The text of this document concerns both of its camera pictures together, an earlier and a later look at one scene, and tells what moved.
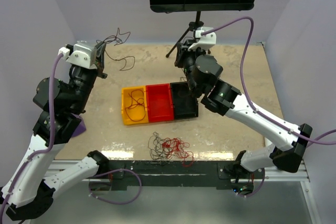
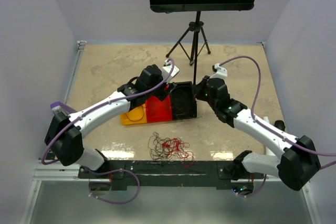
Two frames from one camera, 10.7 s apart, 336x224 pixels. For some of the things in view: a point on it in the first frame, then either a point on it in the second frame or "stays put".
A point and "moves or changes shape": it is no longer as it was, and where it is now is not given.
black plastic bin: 185,104 stays put
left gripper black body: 100,66 → 160,93
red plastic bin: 159,103 stays put
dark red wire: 142,99 moves or changes shape
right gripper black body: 186,59 → 202,92
